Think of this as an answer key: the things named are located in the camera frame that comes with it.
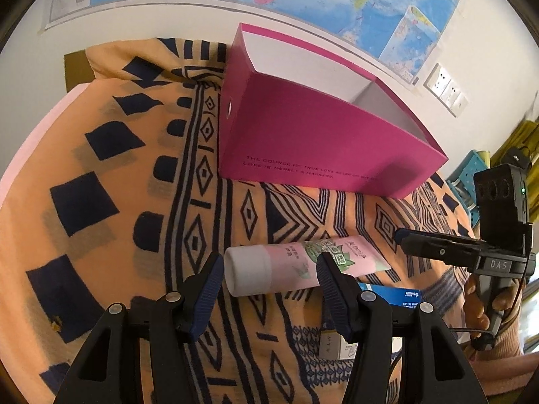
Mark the person's right hand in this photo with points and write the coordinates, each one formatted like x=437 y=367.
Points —
x=471 y=303

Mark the blue cardboard box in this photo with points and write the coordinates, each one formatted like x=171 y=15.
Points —
x=391 y=295

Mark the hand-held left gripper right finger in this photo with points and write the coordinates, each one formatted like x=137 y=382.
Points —
x=332 y=288

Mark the pink white lotion tube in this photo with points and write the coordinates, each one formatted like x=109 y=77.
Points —
x=286 y=267

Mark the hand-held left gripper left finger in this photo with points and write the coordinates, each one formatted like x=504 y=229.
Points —
x=210 y=288

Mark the pink cardboard box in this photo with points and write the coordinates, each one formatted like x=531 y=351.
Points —
x=303 y=134

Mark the blue plastic stool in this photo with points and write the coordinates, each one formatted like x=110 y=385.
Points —
x=467 y=185

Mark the yellow curtain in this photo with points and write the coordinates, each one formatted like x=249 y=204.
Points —
x=518 y=139

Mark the pink bed sheet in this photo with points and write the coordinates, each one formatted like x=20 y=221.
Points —
x=38 y=134

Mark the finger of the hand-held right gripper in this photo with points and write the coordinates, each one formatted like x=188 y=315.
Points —
x=438 y=247

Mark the orange patterned blanket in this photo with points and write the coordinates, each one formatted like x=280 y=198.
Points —
x=126 y=219

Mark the white wall outlet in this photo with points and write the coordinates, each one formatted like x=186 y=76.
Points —
x=450 y=91
x=460 y=103
x=437 y=79

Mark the small white box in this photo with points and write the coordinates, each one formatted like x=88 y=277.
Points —
x=332 y=345

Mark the wooden headboard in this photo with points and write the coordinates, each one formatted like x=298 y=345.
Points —
x=78 y=69

